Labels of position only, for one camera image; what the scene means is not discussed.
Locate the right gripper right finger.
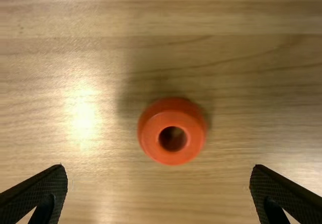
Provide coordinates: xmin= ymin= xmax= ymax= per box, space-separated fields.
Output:
xmin=249 ymin=164 xmax=322 ymax=224

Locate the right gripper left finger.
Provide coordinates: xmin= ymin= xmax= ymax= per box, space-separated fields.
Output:
xmin=0 ymin=164 xmax=68 ymax=224

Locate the orange ring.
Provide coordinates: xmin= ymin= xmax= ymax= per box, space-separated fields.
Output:
xmin=137 ymin=97 xmax=208 ymax=166

